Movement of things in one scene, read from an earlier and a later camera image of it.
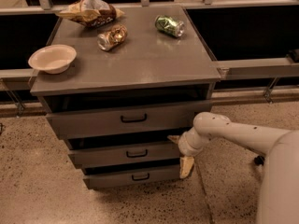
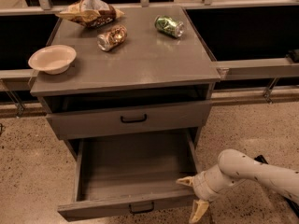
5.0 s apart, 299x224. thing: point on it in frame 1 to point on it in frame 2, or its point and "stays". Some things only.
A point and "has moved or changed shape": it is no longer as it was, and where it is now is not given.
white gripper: [185, 147] to [200, 187]
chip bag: [92, 11] stays
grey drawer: [124, 156] has moved or changed shape
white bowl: [55, 59] stays
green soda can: [169, 25] stays
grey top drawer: [136, 120] stays
